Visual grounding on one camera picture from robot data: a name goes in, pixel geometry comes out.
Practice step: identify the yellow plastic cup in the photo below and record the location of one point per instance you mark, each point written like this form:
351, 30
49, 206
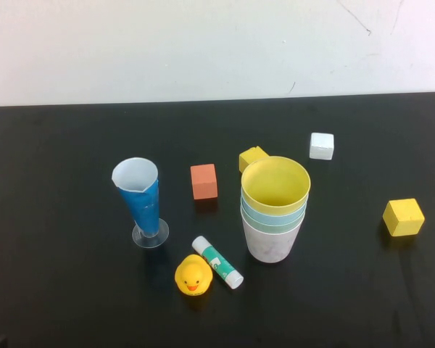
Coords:
275, 181

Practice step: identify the white cube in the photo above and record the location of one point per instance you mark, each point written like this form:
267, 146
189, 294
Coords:
322, 146

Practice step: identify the yellow rubber duck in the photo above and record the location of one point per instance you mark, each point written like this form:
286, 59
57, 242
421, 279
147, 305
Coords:
193, 275

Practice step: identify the orange cube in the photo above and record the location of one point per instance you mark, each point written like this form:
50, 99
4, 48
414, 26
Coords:
203, 183

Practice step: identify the green plastic cup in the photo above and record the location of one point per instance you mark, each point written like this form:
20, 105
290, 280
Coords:
275, 227

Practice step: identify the chipped yellow cube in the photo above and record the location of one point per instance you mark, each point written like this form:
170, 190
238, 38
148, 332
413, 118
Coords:
252, 156

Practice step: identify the light blue plastic cup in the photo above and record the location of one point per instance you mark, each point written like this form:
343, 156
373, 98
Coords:
275, 217

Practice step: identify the white green glue stick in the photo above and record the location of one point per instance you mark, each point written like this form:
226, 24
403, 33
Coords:
219, 264

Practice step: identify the pink plastic cup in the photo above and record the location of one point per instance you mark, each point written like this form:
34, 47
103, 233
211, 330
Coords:
270, 246

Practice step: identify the blue-wrapped clear measuring glass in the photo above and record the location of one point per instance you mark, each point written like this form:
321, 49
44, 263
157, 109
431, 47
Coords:
141, 206

